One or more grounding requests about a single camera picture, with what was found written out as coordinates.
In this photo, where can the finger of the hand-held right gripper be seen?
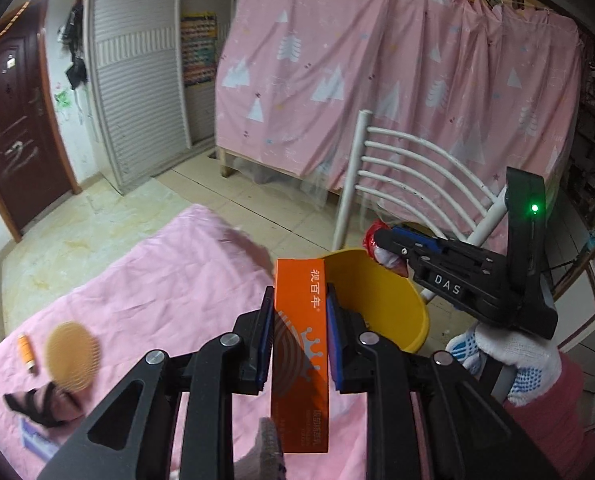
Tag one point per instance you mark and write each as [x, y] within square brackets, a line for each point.
[395, 246]
[408, 233]

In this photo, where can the white slatted wardrobe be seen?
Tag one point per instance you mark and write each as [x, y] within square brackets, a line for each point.
[137, 110]

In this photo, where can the yellow plastic basin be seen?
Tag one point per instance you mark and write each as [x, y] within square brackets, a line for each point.
[377, 305]

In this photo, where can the pink tree print curtain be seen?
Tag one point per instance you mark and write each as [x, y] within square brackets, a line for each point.
[377, 60]

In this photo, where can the orange box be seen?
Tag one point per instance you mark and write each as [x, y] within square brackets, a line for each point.
[297, 310]

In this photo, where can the round beige mesh pad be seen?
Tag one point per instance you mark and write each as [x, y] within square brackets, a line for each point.
[72, 355]

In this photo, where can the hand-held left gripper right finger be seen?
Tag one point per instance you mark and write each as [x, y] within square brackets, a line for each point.
[334, 345]

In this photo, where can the pink bed sheet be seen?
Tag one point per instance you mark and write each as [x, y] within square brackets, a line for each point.
[152, 285]

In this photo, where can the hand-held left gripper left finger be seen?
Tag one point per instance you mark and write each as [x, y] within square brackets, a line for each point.
[266, 345]

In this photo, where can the white metal chair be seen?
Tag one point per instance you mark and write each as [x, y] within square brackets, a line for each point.
[355, 170]

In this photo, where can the orange tube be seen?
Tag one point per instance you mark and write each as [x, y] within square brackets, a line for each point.
[26, 352]

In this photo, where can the white blue packet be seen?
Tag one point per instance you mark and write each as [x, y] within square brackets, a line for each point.
[36, 441]

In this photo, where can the hanging black bag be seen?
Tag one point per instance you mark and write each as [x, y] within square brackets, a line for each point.
[76, 74]

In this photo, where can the colourful grid poster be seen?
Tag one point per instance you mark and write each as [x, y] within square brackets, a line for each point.
[197, 50]

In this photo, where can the person's right hand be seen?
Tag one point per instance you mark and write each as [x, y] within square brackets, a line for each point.
[522, 355]

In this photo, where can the person's right forearm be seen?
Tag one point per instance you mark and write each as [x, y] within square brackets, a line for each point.
[542, 435]

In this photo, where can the dark brown door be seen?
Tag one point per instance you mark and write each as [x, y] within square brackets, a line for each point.
[12, 135]

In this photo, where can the black pink cloth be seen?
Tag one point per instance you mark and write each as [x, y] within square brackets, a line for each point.
[42, 405]

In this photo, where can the person's left hand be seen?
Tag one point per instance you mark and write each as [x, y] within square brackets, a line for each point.
[271, 442]

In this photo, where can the red snack wrapper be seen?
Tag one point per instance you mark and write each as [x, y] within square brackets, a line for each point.
[372, 240]

